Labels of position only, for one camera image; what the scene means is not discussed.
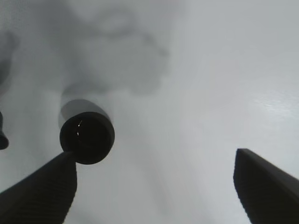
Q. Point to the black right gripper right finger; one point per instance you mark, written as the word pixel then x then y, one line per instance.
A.
pixel 268 194

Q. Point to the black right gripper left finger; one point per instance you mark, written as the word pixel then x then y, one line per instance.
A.
pixel 44 197

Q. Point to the black round teapot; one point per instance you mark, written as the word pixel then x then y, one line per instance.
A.
pixel 4 142

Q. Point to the small black teacup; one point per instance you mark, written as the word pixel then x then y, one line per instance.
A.
pixel 89 136

